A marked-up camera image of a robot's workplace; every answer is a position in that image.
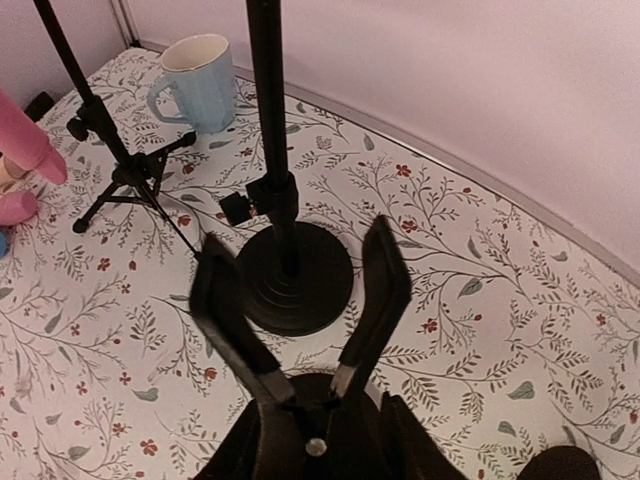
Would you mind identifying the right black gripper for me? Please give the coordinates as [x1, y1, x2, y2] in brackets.
[189, 215, 463, 479]

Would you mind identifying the round stand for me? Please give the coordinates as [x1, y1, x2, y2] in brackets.
[517, 446, 602, 480]
[220, 1, 354, 336]

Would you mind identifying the black tripod shock-mount stand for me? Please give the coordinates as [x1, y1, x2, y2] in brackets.
[34, 0, 200, 258]

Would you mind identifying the short pink microphone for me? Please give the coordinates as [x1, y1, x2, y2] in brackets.
[0, 190, 38, 227]

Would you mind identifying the blue microphone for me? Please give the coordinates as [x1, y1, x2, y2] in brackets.
[0, 232, 9, 259]

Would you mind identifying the beige microphone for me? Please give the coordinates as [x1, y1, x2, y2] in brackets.
[0, 154, 26, 194]

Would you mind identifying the tall pink microphone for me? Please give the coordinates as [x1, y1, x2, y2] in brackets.
[1, 91, 67, 185]

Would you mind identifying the black microphone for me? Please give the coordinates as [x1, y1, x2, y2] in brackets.
[24, 92, 55, 122]

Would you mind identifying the floral table mat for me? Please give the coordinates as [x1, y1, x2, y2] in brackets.
[0, 47, 640, 480]

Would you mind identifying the left aluminium frame post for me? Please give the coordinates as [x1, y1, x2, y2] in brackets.
[109, 0, 142, 48]

